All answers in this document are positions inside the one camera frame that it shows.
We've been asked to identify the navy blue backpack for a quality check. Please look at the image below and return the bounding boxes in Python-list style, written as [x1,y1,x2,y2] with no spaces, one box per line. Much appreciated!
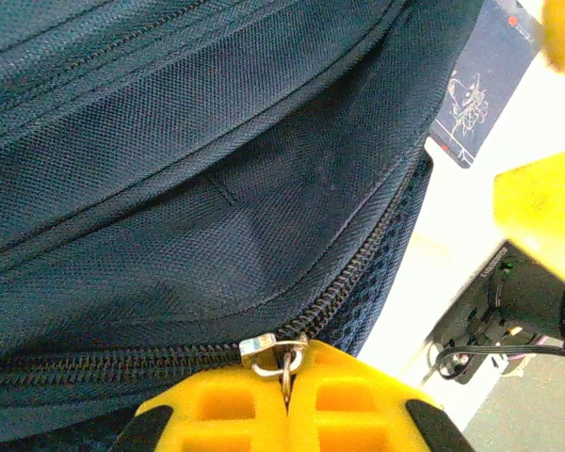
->
[0,0,493,452]

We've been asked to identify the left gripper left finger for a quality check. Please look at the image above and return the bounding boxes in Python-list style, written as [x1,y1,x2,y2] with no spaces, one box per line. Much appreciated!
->
[115,366,289,452]

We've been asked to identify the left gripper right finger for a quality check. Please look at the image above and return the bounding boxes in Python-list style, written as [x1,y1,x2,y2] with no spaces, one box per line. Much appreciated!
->
[286,338,476,452]

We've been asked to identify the dark blue sketch-print notebook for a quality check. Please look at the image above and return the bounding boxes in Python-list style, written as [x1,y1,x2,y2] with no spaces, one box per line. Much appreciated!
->
[427,0,547,170]

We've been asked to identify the thin black cable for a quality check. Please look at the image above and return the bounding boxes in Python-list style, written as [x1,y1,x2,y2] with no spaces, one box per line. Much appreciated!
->
[433,344,565,381]

